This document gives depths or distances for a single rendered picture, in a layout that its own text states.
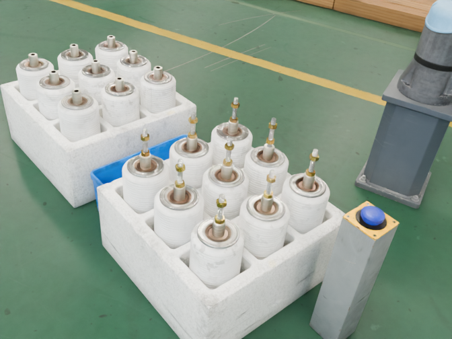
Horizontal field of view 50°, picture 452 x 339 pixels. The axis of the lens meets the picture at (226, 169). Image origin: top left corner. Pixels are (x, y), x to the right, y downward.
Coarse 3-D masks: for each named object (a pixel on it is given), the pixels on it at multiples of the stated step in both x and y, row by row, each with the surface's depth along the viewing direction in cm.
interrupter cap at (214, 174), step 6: (216, 168) 102; (234, 168) 102; (210, 174) 100; (216, 174) 100; (234, 174) 101; (240, 174) 101; (210, 180) 99; (216, 180) 99; (222, 180) 99; (228, 180) 99; (234, 180) 99; (240, 180) 99; (222, 186) 97; (228, 186) 97; (234, 186) 98
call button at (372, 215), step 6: (366, 210) 83; (372, 210) 84; (378, 210) 84; (366, 216) 82; (372, 216) 82; (378, 216) 82; (384, 216) 83; (366, 222) 83; (372, 222) 82; (378, 222) 82
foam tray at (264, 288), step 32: (128, 224) 98; (128, 256) 104; (160, 256) 91; (288, 256) 94; (320, 256) 104; (160, 288) 97; (192, 288) 86; (224, 288) 86; (256, 288) 91; (288, 288) 101; (192, 320) 90; (224, 320) 89; (256, 320) 99
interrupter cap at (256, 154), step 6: (252, 150) 108; (258, 150) 108; (276, 150) 109; (252, 156) 106; (258, 156) 106; (276, 156) 107; (282, 156) 107; (258, 162) 104; (264, 162) 105; (270, 162) 105; (276, 162) 105; (282, 162) 105
